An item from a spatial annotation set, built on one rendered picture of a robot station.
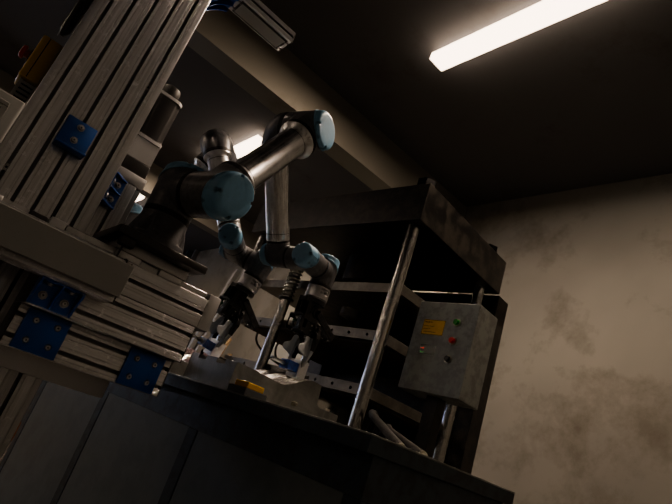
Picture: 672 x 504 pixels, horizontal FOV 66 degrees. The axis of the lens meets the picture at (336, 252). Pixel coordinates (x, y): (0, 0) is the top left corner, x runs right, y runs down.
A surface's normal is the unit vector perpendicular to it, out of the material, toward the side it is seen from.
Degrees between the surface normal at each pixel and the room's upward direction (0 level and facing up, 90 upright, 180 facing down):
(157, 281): 90
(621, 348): 90
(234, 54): 90
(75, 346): 90
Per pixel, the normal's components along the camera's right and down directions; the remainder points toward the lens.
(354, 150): 0.63, -0.07
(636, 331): -0.71, -0.46
